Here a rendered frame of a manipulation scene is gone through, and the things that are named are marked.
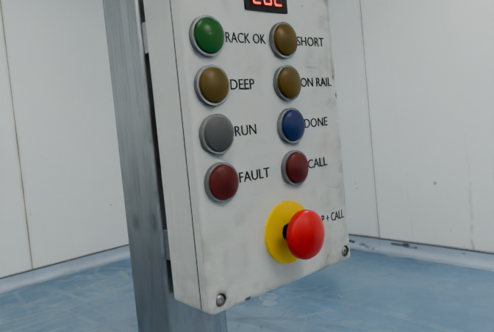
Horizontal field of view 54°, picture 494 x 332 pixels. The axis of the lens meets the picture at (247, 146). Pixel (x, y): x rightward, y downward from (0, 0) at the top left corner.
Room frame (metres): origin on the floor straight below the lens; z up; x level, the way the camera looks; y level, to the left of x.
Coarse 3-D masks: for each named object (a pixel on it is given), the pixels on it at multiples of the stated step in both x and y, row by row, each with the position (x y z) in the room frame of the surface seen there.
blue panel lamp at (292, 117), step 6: (288, 114) 0.41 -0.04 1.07; (294, 114) 0.41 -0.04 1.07; (300, 114) 0.42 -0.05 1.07; (282, 120) 0.40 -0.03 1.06; (288, 120) 0.40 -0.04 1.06; (294, 120) 0.41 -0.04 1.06; (300, 120) 0.41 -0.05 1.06; (282, 126) 0.40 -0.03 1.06; (288, 126) 0.40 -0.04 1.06; (294, 126) 0.41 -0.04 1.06; (300, 126) 0.41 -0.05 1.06; (288, 132) 0.40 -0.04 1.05; (294, 132) 0.41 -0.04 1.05; (300, 132) 0.41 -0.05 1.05; (288, 138) 0.41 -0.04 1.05; (294, 138) 0.41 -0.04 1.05
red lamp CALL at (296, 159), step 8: (296, 152) 0.41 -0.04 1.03; (288, 160) 0.40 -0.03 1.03; (296, 160) 0.41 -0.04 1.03; (304, 160) 0.41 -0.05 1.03; (288, 168) 0.40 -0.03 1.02; (296, 168) 0.41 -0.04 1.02; (304, 168) 0.41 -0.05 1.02; (288, 176) 0.40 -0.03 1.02; (296, 176) 0.41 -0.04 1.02; (304, 176) 0.41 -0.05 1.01
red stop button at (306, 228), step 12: (300, 216) 0.38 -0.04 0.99; (312, 216) 0.39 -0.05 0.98; (288, 228) 0.38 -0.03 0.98; (300, 228) 0.38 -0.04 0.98; (312, 228) 0.38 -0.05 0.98; (324, 228) 0.40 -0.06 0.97; (288, 240) 0.38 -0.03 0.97; (300, 240) 0.38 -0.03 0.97; (312, 240) 0.38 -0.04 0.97; (300, 252) 0.38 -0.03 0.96; (312, 252) 0.38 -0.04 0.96
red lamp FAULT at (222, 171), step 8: (216, 168) 0.35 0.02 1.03; (224, 168) 0.36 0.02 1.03; (232, 168) 0.36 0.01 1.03; (216, 176) 0.35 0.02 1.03; (224, 176) 0.36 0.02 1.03; (232, 176) 0.36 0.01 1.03; (216, 184) 0.35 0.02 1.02; (224, 184) 0.36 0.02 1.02; (232, 184) 0.36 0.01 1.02; (216, 192) 0.35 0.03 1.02; (224, 192) 0.36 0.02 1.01; (232, 192) 0.36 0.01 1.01; (224, 200) 0.36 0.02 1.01
